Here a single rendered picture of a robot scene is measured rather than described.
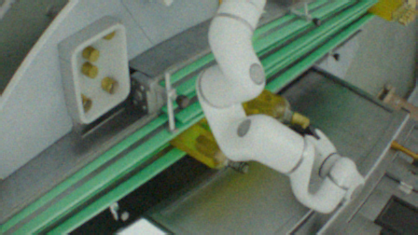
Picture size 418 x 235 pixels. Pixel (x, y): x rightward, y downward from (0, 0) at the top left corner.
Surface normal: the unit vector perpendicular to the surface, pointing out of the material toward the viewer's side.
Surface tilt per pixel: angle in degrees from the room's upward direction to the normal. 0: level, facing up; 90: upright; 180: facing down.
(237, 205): 90
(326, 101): 90
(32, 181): 90
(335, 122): 91
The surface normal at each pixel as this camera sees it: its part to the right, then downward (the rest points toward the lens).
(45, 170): -0.04, -0.80
